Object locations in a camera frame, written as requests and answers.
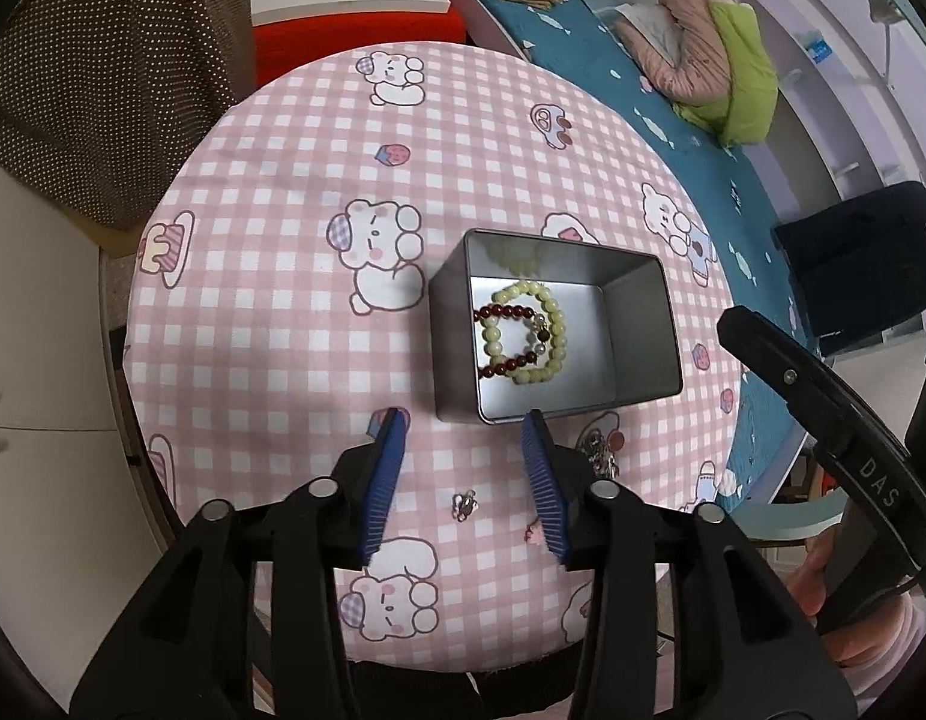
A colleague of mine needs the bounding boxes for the teal printed bed blanket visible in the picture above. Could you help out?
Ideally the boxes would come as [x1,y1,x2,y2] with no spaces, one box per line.
[478,0,816,511]

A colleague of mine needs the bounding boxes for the white curved shelf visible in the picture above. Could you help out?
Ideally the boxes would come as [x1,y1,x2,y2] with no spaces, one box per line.
[695,0,926,203]

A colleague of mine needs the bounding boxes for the green padded jacket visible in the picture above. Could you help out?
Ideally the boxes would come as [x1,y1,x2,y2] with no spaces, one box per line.
[673,1,779,147]

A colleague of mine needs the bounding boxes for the brown dotted cloth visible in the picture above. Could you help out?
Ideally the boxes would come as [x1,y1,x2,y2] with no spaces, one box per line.
[0,0,257,233]

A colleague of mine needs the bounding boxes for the person's right forearm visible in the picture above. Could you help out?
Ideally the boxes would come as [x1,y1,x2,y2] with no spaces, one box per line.
[838,600,926,700]

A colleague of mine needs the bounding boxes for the red storage box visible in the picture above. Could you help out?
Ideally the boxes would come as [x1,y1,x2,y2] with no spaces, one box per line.
[251,11,468,87]

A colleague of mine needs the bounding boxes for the metal tin box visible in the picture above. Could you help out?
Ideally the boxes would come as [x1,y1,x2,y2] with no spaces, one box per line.
[428,228,684,425]

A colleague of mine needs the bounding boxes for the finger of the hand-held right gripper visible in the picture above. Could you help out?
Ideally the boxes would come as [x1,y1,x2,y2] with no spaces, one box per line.
[716,305,926,580]

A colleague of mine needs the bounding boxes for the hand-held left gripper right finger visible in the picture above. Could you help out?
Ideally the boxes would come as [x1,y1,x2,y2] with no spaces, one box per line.
[521,409,858,720]

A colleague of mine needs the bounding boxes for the dark red bead bracelet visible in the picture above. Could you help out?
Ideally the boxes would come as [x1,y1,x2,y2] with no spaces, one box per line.
[474,305,546,383]

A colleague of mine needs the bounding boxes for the person's right hand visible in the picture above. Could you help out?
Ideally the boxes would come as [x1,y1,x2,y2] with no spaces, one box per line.
[787,531,914,667]

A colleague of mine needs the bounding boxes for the silver chain jewelry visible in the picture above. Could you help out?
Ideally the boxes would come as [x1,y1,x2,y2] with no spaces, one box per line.
[575,427,621,477]

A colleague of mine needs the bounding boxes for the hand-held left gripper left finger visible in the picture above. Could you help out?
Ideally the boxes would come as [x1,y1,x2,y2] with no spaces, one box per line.
[68,409,407,720]

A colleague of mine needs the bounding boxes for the white bed frame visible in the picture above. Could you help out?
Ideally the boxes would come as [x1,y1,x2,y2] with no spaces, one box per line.
[442,0,533,61]

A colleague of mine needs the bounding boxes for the pale yellow bead bracelet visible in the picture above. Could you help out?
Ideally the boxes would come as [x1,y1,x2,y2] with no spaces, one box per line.
[478,279,567,385]

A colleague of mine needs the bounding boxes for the black garment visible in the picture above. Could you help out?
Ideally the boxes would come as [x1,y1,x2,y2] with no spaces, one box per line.
[772,181,926,357]

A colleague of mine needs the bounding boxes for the white cabinet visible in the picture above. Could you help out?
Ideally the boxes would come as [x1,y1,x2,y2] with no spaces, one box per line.
[0,154,179,616]

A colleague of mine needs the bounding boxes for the pink padded jacket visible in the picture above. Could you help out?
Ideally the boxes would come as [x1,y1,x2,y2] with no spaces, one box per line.
[613,0,741,106]

